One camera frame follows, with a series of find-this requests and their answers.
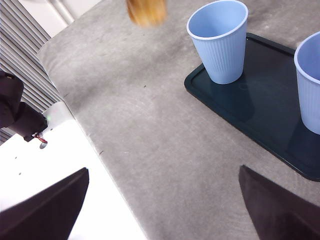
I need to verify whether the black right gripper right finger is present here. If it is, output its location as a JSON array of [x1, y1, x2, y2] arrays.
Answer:
[[238, 164, 320, 240]]

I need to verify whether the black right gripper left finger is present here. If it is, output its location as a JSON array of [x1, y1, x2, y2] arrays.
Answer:
[[0, 167, 90, 240]]

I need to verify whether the yellow tea plastic bottle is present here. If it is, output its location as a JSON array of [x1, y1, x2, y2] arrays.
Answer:
[[126, 0, 168, 27]]

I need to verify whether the light blue ribbed cup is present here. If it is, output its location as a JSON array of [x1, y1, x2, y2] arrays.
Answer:
[[293, 31, 320, 136], [186, 0, 249, 85]]

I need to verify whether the dark rectangular tray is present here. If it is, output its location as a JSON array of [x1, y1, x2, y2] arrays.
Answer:
[[184, 32, 320, 182]]

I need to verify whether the grey ribbed panel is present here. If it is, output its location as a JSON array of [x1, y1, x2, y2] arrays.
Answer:
[[0, 0, 62, 146]]

